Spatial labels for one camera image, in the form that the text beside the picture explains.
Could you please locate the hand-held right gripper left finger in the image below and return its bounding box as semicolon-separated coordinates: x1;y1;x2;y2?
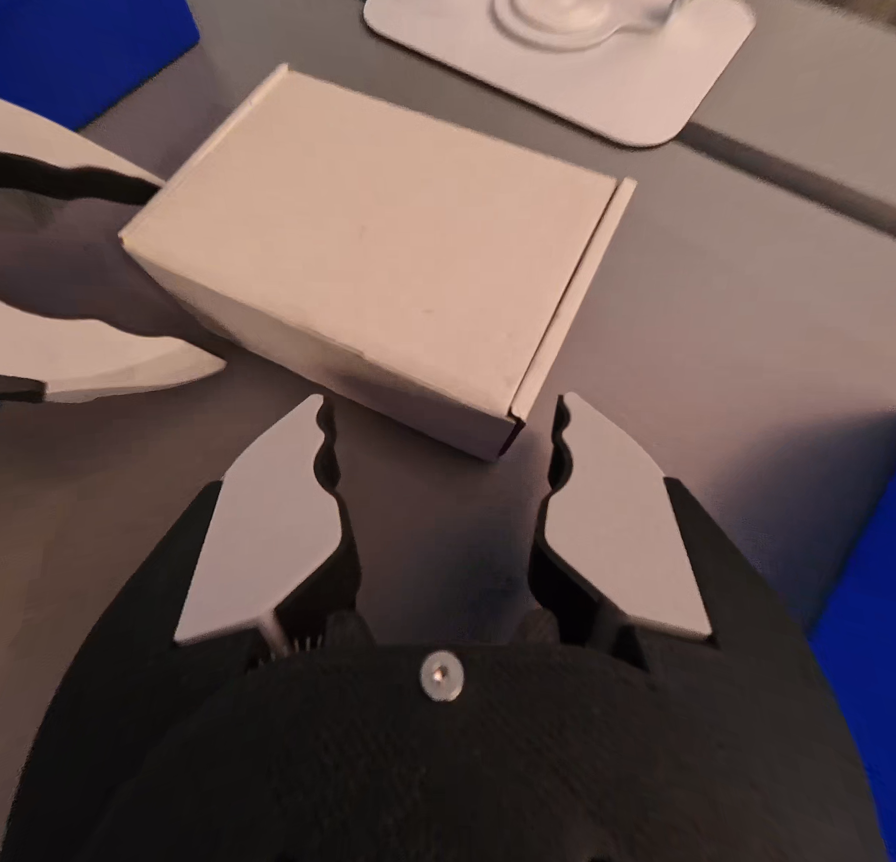
174;394;362;658

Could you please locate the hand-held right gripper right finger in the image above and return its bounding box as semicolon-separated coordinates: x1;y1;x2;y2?
526;393;715;667

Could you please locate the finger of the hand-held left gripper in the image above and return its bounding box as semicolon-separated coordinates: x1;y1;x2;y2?
0;98;167;206
0;295;230;406

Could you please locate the blue plastic bin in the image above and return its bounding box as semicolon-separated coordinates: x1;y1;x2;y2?
0;0;200;131
808;477;896;862

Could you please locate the white cardboard mailer box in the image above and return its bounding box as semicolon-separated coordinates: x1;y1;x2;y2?
119;64;638;463

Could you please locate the white stand base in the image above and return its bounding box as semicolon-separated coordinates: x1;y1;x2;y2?
363;0;758;150

